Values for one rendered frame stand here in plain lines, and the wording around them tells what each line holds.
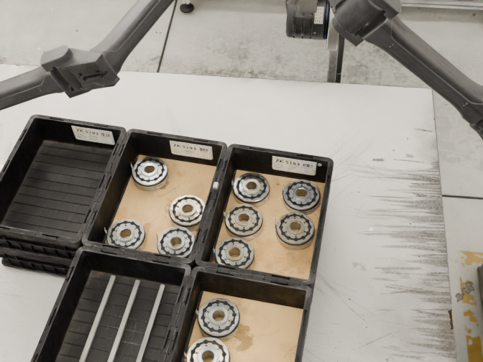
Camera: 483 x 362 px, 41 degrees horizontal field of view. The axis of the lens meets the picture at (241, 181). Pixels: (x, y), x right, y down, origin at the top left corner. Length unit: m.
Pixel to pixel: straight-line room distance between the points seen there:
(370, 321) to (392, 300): 0.09
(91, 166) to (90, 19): 1.92
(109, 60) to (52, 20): 2.46
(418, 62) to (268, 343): 0.77
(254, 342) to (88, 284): 0.46
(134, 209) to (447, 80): 0.95
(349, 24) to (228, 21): 2.46
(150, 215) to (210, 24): 1.98
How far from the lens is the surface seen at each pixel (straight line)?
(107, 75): 1.40
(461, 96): 1.34
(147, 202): 1.85
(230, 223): 1.75
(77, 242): 1.71
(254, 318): 1.65
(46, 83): 1.48
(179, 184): 1.88
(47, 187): 1.96
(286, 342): 1.63
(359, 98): 2.28
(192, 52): 3.48
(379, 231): 1.96
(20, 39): 3.79
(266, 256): 1.73
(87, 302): 1.73
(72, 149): 2.03
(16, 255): 1.89
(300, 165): 1.82
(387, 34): 1.23
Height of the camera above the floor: 2.34
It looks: 54 degrees down
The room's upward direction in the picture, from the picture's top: 3 degrees counter-clockwise
